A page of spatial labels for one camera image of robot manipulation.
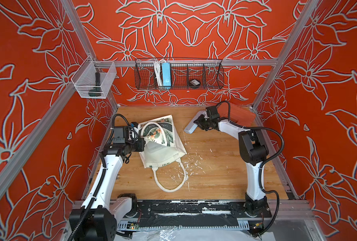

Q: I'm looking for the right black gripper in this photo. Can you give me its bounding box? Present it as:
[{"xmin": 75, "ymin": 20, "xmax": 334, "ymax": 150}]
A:
[{"xmin": 196, "ymin": 113, "xmax": 216, "ymax": 130}]

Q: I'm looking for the white printed canvas tote bag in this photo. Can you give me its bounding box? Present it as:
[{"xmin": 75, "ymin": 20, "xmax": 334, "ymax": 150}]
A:
[{"xmin": 138, "ymin": 115, "xmax": 188, "ymax": 193}]

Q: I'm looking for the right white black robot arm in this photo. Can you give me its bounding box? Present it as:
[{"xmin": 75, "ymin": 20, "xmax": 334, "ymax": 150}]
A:
[{"xmin": 184, "ymin": 100, "xmax": 285, "ymax": 238}]

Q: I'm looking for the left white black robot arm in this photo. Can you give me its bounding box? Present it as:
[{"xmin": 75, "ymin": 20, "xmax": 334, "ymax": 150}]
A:
[{"xmin": 68, "ymin": 138, "xmax": 145, "ymax": 241}]

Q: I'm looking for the orange plastic tool case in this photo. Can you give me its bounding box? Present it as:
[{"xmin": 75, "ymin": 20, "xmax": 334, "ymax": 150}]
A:
[{"xmin": 218, "ymin": 103, "xmax": 256, "ymax": 127}]

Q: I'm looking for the light blue power bank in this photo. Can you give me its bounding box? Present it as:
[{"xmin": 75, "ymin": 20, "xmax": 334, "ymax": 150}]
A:
[{"xmin": 161, "ymin": 62, "xmax": 171, "ymax": 88}]

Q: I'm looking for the dark green flashlight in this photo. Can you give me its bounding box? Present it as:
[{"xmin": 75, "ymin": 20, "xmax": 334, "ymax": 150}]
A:
[{"xmin": 88, "ymin": 72, "xmax": 102, "ymax": 97}]

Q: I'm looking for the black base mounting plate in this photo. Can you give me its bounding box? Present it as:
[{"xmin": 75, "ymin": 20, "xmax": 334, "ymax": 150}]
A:
[{"xmin": 117, "ymin": 200, "xmax": 272, "ymax": 232}]

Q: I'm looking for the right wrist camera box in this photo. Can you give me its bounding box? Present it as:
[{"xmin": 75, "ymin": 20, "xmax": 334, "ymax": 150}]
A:
[{"xmin": 206, "ymin": 105, "xmax": 220, "ymax": 120}]

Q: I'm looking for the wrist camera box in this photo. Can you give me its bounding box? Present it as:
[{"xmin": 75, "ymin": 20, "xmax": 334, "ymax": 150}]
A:
[
  {"xmin": 206, "ymin": 105, "xmax": 220, "ymax": 120},
  {"xmin": 109, "ymin": 122, "xmax": 139, "ymax": 145}
]

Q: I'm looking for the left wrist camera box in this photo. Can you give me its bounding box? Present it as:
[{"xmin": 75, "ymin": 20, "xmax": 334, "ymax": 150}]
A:
[{"xmin": 109, "ymin": 122, "xmax": 139, "ymax": 145}]

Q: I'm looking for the black wire wall basket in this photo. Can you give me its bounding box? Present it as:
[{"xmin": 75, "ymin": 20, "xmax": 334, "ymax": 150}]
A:
[{"xmin": 134, "ymin": 58, "xmax": 225, "ymax": 90}]

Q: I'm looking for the clear plastic wall bin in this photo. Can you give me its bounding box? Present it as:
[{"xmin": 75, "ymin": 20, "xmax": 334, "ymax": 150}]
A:
[{"xmin": 72, "ymin": 56, "xmax": 117, "ymax": 99}]

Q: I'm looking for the white coiled cable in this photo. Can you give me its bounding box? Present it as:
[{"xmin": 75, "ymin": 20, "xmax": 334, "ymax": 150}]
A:
[{"xmin": 153, "ymin": 60, "xmax": 163, "ymax": 88}]

